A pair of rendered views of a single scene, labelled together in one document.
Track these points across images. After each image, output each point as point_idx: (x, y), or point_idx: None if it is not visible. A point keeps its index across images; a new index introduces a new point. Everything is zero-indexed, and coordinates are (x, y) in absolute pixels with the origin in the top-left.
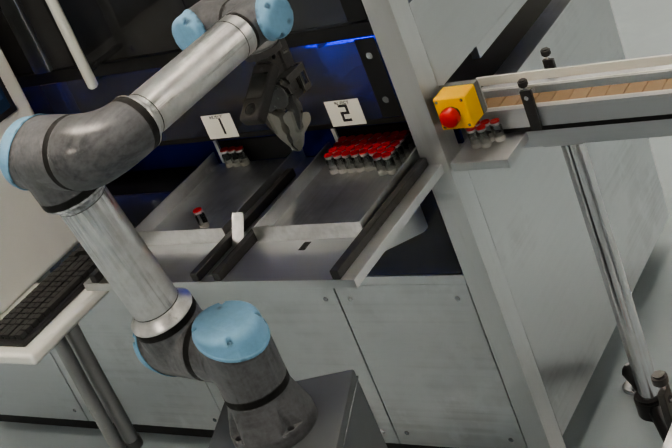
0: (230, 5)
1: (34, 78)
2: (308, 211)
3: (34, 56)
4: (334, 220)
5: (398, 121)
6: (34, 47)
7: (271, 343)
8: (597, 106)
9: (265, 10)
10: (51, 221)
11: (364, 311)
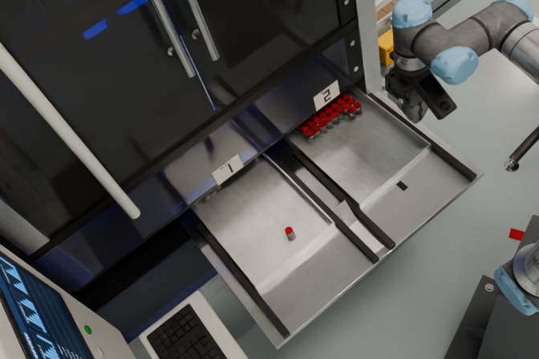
0: (492, 22)
1: (29, 259)
2: (353, 171)
3: (29, 239)
4: (387, 160)
5: (359, 78)
6: (29, 230)
7: None
8: None
9: (531, 8)
10: (123, 351)
11: None
